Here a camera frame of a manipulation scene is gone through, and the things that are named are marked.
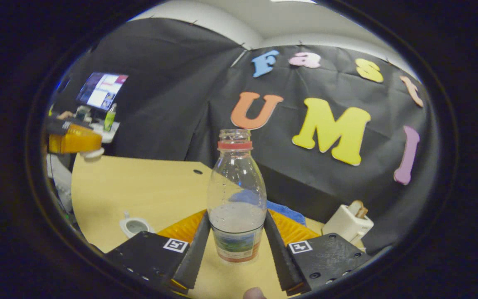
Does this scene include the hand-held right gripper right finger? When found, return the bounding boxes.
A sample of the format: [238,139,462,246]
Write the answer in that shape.
[264,209,373,296]

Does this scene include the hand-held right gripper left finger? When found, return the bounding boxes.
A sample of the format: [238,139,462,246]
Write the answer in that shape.
[105,209,211,293]

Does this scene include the clear plastic water bottle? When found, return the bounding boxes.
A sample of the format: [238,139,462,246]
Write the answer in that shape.
[207,129,268,265]

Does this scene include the green drink bottle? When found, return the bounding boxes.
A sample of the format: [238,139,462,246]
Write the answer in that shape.
[103,103,118,132]

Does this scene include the white side table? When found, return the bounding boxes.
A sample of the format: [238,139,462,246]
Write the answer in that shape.
[90,120,120,144]

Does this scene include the blue towel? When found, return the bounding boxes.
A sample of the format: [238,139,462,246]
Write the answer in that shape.
[229,190,307,227]

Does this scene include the computer monitor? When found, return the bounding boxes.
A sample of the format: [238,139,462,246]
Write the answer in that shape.
[76,72,129,112]

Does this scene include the white toaster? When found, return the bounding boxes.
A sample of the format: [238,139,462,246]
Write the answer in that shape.
[322,203,375,243]

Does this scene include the bread slice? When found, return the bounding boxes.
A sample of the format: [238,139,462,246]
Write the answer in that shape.
[348,200,369,219]

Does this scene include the black backdrop cloth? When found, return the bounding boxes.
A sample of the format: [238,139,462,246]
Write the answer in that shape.
[52,17,441,255]

